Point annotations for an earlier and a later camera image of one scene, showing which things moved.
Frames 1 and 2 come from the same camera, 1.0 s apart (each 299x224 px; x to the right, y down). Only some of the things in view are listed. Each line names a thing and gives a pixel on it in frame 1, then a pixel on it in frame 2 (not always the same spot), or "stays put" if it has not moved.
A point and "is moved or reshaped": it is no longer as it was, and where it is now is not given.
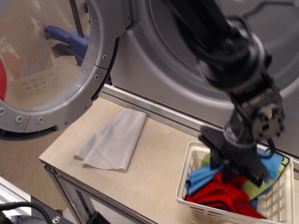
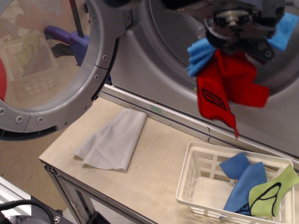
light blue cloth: [270, 165] → [287, 30]
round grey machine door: [55, 57] stays put
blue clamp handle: [79, 45] stays put
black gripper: [234, 150] → [244, 30]
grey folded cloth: [111, 147] stays put
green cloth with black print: [253, 190] → [265, 197]
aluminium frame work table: [122, 164] stays put
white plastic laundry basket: [277, 205] → [204, 185]
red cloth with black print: [229, 194] is moved or reshaped
